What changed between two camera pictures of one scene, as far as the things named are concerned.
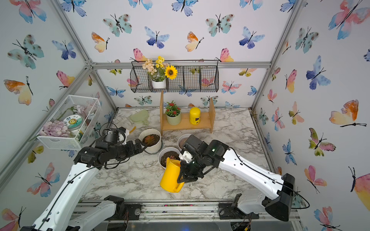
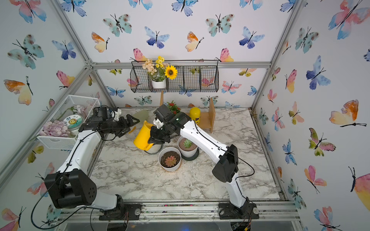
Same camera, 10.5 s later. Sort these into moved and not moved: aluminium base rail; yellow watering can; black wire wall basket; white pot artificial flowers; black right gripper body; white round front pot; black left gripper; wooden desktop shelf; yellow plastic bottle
Moved: black right gripper body; yellow watering can; black left gripper
Not moved: black wire wall basket; wooden desktop shelf; white round front pot; yellow plastic bottle; aluminium base rail; white pot artificial flowers
